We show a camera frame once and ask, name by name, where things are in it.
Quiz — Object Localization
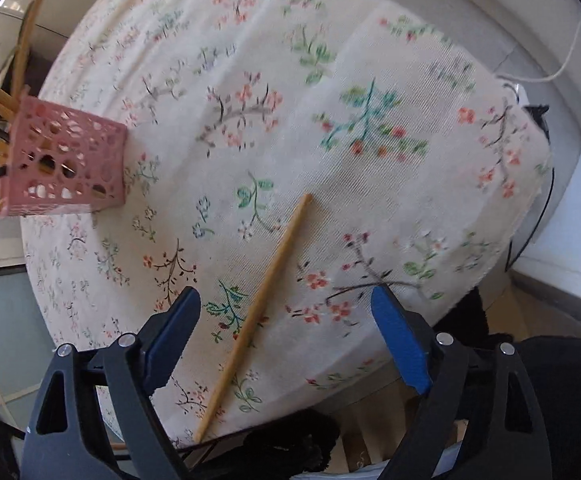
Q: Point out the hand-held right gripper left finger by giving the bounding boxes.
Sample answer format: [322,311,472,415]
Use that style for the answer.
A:
[20,286,204,480]

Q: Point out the tapered wooden chopstick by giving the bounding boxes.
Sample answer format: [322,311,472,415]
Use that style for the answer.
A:
[193,192,315,445]

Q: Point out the white cable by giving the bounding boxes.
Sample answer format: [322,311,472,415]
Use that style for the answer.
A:
[498,10,581,83]

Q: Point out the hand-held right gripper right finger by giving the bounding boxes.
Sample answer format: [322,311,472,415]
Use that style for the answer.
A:
[371,284,554,480]

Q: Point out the black cable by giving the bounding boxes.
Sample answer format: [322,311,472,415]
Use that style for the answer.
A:
[505,130,556,273]

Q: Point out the person's dark pants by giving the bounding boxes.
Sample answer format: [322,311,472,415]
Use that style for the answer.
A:
[513,334,581,480]

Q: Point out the pink perforated utensil holder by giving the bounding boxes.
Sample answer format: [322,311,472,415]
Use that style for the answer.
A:
[0,96,130,219]

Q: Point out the floral tablecloth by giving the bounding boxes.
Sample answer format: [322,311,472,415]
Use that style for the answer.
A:
[20,0,554,448]

